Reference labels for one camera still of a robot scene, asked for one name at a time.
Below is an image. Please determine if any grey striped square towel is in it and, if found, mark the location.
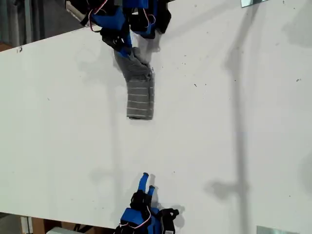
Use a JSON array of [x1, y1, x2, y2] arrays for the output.
[[113, 47, 156, 121]]

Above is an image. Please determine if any white container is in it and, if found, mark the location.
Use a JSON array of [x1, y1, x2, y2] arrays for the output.
[[46, 226, 76, 234]]

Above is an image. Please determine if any white table leg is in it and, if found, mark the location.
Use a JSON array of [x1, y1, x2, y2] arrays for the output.
[[20, 215, 33, 234]]

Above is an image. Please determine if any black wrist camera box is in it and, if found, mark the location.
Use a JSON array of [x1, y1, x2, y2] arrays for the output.
[[159, 208, 180, 234], [156, 6, 173, 34]]

